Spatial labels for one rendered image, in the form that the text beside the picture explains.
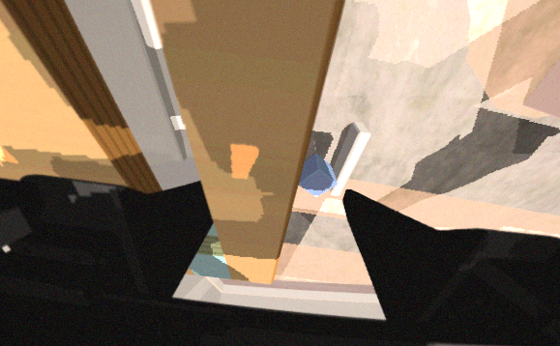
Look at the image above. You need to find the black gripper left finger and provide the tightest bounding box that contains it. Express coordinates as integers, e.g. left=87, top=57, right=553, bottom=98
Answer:
left=20, top=175, right=214, bottom=297

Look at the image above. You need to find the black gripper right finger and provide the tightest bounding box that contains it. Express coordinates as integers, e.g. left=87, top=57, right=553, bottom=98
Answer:
left=342, top=189, right=560, bottom=323

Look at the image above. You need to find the blue cube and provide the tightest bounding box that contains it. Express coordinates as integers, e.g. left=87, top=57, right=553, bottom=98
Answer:
left=299, top=154, right=338, bottom=197

